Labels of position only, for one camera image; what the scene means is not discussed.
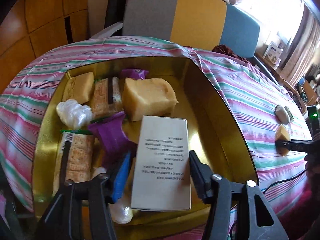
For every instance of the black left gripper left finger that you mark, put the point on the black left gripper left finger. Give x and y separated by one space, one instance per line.
62 218

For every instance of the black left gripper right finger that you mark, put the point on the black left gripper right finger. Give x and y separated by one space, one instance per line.
255 218

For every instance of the green cracker packet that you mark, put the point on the green cracker packet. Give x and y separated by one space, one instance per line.
74 157

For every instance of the white paper box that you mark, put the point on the white paper box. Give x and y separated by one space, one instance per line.
161 180

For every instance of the white plastic ball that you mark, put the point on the white plastic ball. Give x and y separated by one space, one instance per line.
73 114

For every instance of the pearly plastic ball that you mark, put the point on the pearly plastic ball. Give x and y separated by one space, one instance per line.
120 208

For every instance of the striped bed sheet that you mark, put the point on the striped bed sheet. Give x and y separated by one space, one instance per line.
249 94

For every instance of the purple candy wrapper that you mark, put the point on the purple candy wrapper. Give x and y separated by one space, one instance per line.
112 139

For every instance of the yellow sponge cube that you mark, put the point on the yellow sponge cube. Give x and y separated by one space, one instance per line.
281 135

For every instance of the gold metal tray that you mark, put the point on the gold metal tray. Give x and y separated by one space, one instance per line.
213 134

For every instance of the grey white wrapped ball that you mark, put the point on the grey white wrapped ball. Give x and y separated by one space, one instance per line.
282 115

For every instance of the large yellow sponge block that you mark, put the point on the large yellow sponge block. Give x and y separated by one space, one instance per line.
154 97

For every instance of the white box on shelf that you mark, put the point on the white box on shelf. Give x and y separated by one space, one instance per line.
272 53

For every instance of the dark red cloth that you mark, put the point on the dark red cloth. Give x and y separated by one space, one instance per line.
222 49

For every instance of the wooden wardrobe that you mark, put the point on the wooden wardrobe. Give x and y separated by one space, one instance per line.
34 27

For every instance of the grey yellow blue headboard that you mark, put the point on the grey yellow blue headboard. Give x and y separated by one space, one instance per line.
201 24

